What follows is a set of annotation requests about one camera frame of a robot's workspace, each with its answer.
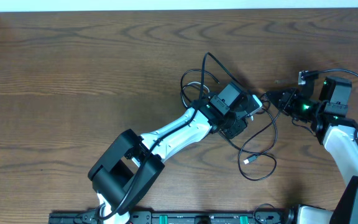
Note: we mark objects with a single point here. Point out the black mounting rail base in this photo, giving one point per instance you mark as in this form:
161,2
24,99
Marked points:
262,214

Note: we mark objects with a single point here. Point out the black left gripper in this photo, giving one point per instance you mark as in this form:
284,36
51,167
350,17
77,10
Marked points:
239,125

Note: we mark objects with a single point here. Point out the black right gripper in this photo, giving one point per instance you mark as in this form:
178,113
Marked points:
288,96

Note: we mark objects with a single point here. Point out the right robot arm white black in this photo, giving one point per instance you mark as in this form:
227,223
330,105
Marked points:
337,133

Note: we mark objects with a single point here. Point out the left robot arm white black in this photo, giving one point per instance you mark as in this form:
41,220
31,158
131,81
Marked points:
131,164

